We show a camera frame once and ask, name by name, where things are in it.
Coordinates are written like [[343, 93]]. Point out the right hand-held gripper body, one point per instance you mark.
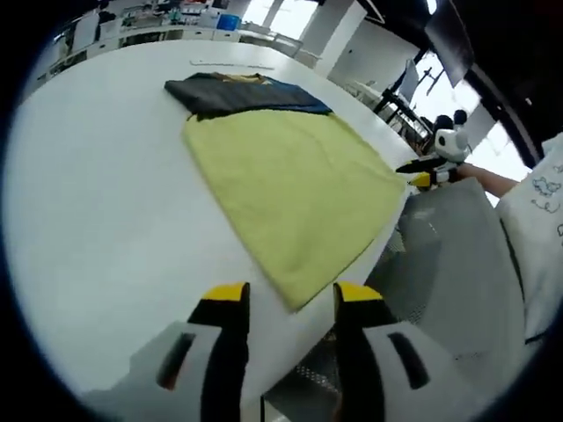
[[451, 143]]

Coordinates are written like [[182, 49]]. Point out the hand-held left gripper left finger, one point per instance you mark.
[[224, 351]]

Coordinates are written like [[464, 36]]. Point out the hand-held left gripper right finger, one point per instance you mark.
[[360, 351]]

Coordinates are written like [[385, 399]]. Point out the yellow and blue garment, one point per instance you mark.
[[286, 198]]

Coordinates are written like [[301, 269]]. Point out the grey monitor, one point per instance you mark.
[[408, 79]]

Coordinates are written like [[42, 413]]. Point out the grey mesh chair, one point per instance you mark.
[[440, 264]]

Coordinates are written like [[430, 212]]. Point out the person's white printed shirt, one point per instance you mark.
[[536, 228]]

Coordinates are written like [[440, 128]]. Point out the slim white column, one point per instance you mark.
[[338, 39]]

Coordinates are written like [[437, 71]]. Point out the bright window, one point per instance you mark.
[[286, 17]]

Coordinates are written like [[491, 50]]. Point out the blue container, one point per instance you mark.
[[228, 22]]

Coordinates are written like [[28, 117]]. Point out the white counter cabinets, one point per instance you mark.
[[176, 36]]

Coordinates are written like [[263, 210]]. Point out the black frame desk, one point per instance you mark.
[[396, 112]]

